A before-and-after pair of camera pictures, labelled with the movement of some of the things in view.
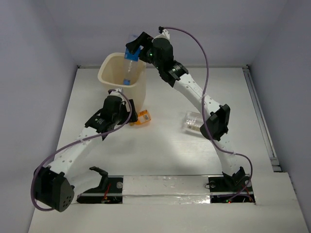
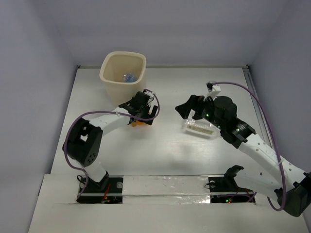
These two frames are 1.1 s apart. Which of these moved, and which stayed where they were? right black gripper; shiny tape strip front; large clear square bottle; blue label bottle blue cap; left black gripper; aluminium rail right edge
Moved: blue label bottle blue cap; right black gripper; left black gripper
Stayed: large clear square bottle; shiny tape strip front; aluminium rail right edge
